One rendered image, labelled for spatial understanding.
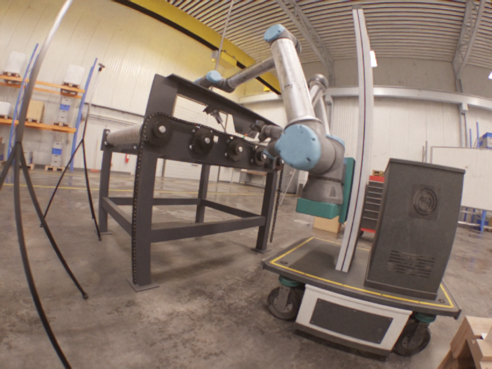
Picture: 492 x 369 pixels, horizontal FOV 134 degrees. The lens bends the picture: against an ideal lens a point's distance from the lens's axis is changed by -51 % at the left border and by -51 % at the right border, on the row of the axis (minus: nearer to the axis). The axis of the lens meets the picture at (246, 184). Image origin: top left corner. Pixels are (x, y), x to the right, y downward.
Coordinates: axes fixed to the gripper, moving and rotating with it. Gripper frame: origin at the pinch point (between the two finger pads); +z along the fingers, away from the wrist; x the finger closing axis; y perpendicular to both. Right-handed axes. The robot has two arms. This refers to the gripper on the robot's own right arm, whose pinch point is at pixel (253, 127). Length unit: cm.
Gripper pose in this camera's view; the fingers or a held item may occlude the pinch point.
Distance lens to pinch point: 156.8
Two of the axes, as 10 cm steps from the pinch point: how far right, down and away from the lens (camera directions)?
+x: -4.5, -5.7, -6.9
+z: -6.3, -3.4, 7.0
